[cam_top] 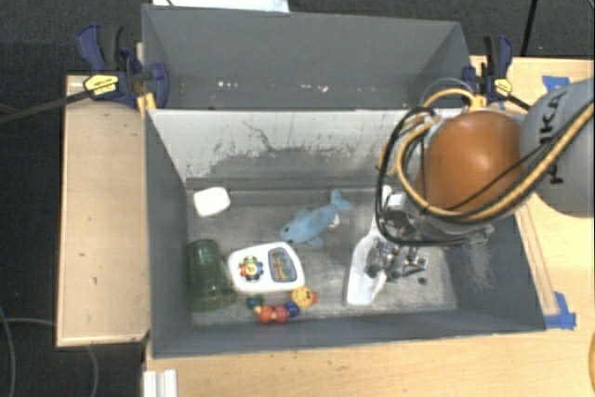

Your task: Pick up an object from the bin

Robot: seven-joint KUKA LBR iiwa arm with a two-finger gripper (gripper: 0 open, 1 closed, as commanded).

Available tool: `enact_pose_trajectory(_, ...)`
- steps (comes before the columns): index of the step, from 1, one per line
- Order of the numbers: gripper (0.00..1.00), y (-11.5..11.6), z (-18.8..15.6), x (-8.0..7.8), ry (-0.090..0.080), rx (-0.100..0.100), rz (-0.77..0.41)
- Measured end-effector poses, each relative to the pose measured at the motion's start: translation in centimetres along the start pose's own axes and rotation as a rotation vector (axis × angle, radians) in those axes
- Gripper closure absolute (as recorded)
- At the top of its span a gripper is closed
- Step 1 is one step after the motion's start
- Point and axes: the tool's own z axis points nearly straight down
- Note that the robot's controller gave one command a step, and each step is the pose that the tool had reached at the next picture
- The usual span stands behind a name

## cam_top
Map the blue toy dolphin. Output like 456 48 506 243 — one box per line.
279 189 354 250

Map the white toy with coloured beads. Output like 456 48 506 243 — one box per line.
227 241 320 325

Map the grey metal bin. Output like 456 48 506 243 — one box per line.
140 3 548 360

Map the dark green cup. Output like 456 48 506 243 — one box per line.
185 238 238 313

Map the white rounded block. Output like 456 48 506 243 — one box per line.
192 186 232 218

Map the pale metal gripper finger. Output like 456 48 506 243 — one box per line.
364 247 400 281
400 246 430 277

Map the pale wood board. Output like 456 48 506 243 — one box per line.
56 73 152 348

